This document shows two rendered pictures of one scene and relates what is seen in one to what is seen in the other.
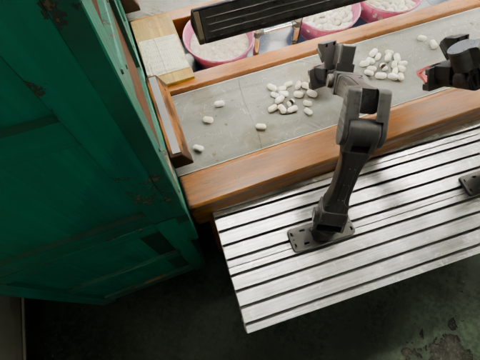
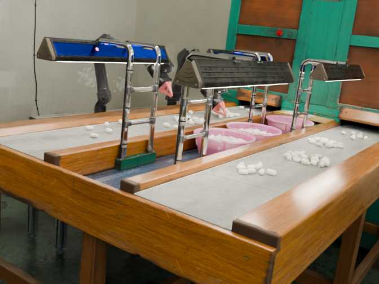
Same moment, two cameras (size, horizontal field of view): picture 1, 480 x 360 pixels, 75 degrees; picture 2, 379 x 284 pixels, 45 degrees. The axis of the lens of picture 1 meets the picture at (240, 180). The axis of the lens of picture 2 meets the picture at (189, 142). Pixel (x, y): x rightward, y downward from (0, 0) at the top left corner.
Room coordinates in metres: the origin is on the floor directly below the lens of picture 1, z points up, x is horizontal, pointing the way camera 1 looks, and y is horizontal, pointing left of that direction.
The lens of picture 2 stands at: (2.67, -1.84, 1.17)
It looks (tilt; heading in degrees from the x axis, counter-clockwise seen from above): 13 degrees down; 144
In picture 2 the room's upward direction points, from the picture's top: 6 degrees clockwise
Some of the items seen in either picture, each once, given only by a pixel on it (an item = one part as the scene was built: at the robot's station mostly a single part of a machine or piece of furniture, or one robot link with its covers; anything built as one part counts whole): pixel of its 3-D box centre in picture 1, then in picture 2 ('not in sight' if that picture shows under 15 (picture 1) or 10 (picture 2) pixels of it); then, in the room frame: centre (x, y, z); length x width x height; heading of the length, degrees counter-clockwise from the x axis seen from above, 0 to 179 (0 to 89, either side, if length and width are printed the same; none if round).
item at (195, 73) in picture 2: not in sight; (245, 72); (1.62, -0.89, 1.08); 0.62 x 0.08 x 0.07; 110
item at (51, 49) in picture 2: not in sight; (113, 51); (1.09, -1.09, 1.08); 0.62 x 0.08 x 0.07; 110
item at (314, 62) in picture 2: not in sight; (317, 105); (1.21, -0.02, 0.90); 0.20 x 0.19 x 0.45; 110
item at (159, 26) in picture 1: (161, 48); (304, 116); (0.88, 0.28, 0.77); 0.33 x 0.15 x 0.01; 20
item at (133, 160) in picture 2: not in sight; (124, 102); (1.17, -1.06, 0.90); 0.20 x 0.19 x 0.45; 110
